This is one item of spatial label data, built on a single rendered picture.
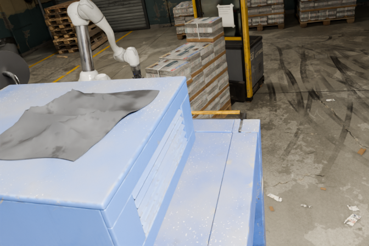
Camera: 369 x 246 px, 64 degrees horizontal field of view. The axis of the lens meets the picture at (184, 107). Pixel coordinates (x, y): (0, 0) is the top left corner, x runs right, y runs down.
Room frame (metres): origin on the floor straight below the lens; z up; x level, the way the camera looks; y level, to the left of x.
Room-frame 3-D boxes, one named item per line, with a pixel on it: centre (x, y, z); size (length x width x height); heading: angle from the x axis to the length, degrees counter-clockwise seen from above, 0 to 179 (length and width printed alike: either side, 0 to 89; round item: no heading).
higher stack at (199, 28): (3.64, -0.41, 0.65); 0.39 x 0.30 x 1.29; 52
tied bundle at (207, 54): (3.40, -0.23, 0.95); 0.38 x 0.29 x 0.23; 51
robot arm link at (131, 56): (2.63, 0.38, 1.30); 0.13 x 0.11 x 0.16; 47
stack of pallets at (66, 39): (9.28, 2.81, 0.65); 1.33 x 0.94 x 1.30; 164
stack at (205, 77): (3.06, 0.03, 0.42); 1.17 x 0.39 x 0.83; 142
